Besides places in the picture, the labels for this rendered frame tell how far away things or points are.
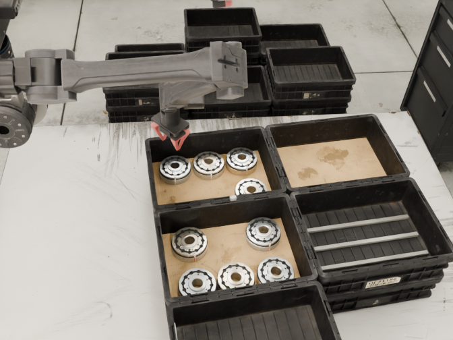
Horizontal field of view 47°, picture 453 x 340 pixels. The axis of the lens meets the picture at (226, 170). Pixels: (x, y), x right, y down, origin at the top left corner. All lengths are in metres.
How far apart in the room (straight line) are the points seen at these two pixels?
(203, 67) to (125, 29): 3.01
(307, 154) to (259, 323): 0.66
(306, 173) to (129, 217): 0.61
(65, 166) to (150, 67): 1.01
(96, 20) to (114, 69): 3.09
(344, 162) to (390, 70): 2.04
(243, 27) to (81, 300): 1.93
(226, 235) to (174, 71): 0.68
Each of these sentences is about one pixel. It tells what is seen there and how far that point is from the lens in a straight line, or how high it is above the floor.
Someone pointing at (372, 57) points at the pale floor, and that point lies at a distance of 3.88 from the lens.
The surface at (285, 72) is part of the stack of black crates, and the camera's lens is 2.75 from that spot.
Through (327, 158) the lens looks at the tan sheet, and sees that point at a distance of 1.82.
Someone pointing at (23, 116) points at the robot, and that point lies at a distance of 1.49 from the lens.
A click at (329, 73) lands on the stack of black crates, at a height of 0.49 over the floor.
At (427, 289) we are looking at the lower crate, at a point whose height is 0.76.
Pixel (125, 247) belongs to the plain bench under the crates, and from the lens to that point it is 1.71.
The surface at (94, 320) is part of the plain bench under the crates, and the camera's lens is 1.60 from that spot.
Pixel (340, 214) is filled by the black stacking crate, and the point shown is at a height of 0.83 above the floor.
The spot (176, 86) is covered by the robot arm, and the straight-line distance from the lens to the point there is 1.31.
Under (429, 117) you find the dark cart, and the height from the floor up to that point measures 0.30.
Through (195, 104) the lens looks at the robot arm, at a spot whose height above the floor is 1.14.
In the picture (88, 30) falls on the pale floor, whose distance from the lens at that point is 4.03.
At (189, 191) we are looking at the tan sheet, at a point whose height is 0.83.
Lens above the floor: 2.09
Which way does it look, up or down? 47 degrees down
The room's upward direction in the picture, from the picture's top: 3 degrees clockwise
